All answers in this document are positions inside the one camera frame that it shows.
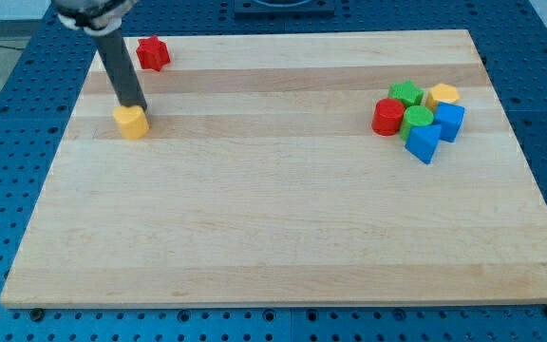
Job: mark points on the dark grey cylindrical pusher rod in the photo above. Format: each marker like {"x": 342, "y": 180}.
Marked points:
{"x": 120, "y": 69}

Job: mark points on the grey white robot end mount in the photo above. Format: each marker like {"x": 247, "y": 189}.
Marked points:
{"x": 94, "y": 17}

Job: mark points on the yellow heart block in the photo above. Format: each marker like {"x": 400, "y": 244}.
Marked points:
{"x": 132, "y": 121}

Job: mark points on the wooden board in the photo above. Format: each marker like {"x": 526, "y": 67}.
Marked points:
{"x": 261, "y": 183}

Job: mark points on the red star block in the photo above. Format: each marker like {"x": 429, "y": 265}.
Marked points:
{"x": 153, "y": 53}

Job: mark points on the red cylinder block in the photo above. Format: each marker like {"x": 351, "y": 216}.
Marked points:
{"x": 387, "y": 117}

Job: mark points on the green star block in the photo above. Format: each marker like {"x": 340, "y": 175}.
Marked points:
{"x": 406, "y": 92}

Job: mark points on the green cylinder block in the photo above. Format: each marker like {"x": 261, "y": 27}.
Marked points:
{"x": 415, "y": 116}

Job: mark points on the blue triangle block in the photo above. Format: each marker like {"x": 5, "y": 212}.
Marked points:
{"x": 422, "y": 142}

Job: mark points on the yellow hexagon block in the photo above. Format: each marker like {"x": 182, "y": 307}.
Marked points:
{"x": 441, "y": 93}

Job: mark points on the blue cube block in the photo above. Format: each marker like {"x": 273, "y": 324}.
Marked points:
{"x": 450, "y": 118}

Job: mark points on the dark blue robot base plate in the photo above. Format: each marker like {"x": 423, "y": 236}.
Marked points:
{"x": 283, "y": 7}

